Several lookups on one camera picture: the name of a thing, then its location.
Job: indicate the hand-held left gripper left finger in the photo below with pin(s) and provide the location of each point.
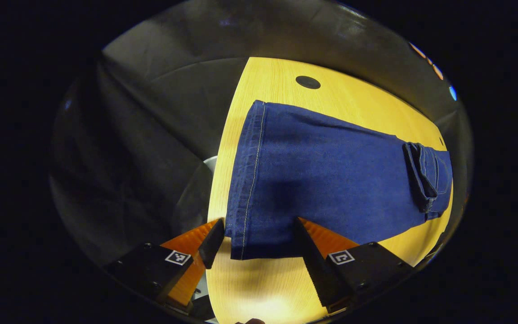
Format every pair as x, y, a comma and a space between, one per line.
212, 245

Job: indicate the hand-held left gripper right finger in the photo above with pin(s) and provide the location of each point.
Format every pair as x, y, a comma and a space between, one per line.
319, 274

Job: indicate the blue jeans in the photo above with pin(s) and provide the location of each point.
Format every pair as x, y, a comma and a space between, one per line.
322, 180

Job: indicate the black backdrop cloth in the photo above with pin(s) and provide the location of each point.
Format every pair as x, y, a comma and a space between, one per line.
151, 135

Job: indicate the white table frame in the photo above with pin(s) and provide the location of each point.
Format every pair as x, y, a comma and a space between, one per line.
211, 164

